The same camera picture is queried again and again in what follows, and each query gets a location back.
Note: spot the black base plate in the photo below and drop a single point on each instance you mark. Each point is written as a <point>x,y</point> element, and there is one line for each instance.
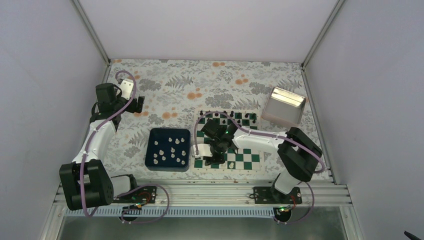
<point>276,195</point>
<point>145,195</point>

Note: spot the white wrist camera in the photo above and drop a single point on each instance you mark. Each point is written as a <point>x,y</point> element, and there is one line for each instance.
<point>127,88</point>
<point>201,150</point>

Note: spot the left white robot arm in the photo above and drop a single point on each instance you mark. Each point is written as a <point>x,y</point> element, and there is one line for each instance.
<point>85,181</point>

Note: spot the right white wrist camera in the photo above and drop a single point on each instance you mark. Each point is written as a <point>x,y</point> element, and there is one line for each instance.
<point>201,150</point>

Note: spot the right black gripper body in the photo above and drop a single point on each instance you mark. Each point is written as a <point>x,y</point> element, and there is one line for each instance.
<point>220,159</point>

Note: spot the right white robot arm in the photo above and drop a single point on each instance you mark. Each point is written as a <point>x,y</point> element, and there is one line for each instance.
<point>299,154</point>

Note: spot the floral patterned table mat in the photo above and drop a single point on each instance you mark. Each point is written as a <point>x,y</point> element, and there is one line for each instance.
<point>175,89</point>

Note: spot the green white chess board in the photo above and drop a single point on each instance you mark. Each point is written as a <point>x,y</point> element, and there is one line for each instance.
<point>222,125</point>

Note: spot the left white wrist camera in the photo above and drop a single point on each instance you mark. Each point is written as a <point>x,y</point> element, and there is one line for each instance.
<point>127,88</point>

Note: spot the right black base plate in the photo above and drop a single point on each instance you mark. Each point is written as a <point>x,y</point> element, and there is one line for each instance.
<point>276,195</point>

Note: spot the silver metal tin box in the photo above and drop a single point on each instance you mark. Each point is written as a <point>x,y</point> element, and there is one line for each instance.
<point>284,108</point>

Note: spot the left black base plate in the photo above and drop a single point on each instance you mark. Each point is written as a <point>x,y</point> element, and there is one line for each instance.
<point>145,195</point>

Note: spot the aluminium rail frame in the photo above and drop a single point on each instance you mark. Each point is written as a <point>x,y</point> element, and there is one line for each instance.
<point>228,199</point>

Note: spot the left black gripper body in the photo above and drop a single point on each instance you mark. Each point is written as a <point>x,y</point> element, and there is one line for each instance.
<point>132,109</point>

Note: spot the dark blue plastic tray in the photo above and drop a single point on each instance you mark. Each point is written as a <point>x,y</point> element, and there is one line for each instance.
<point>168,150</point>

